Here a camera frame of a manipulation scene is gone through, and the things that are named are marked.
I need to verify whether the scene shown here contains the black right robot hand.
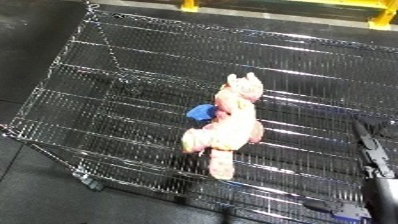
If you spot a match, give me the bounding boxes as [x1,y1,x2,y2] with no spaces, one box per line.
[300,116,398,224]

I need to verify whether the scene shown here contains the pink soft toy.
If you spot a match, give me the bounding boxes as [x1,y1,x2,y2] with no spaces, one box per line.
[179,71,267,181]

